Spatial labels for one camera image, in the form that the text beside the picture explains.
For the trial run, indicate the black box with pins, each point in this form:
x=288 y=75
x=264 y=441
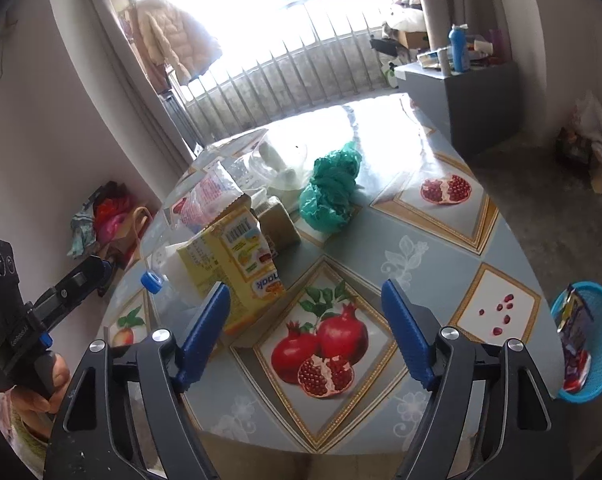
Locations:
x=571 y=145

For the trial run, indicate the brown cardboard piece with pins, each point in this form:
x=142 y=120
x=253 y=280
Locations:
x=597 y=180

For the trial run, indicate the brown box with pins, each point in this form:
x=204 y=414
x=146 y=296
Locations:
x=278 y=225

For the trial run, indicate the cardboard box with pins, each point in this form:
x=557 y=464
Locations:
x=411 y=39

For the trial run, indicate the person's left forearm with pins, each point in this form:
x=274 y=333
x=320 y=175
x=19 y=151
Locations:
x=1 y=415

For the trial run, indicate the white plastic bag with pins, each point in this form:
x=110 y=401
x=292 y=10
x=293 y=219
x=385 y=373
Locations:
x=591 y=117

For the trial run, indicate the purple snack bag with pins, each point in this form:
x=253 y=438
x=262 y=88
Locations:
x=573 y=325

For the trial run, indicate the yellow juice carton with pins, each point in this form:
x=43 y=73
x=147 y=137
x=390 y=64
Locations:
x=231 y=265

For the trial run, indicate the green plastic bag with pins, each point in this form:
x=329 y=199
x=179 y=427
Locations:
x=331 y=190

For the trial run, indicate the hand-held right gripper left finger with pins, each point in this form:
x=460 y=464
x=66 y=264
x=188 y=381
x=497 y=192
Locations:
x=203 y=335

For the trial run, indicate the window railing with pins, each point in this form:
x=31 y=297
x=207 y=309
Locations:
x=281 y=90

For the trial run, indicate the red plastic bag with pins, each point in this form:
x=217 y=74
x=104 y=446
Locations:
x=113 y=215

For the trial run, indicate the purple cup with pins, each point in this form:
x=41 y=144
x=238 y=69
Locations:
x=496 y=40

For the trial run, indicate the beige puffer jacket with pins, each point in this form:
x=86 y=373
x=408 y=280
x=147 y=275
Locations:
x=173 y=35

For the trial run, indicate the brown paper bag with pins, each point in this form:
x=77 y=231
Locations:
x=131 y=240

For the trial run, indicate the clear bag with pink print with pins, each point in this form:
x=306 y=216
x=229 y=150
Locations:
x=208 y=195

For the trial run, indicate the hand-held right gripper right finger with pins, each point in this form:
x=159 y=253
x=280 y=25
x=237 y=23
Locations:
x=406 y=335

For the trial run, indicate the clear bottle with blue cap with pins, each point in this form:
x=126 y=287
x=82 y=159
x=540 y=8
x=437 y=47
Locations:
x=166 y=295

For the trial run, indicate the grey curtain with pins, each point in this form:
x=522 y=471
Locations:
x=431 y=0

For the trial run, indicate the teal patterned cloth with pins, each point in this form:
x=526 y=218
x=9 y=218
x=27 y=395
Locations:
x=83 y=232

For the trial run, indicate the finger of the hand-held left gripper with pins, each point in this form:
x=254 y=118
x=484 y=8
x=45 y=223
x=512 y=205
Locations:
x=76 y=285

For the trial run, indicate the grey cabinet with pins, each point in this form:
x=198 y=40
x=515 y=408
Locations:
x=461 y=105

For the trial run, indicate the white plastic container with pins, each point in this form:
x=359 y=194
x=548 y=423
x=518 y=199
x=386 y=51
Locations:
x=281 y=170

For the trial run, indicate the person's left hand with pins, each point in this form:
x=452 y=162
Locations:
x=36 y=405

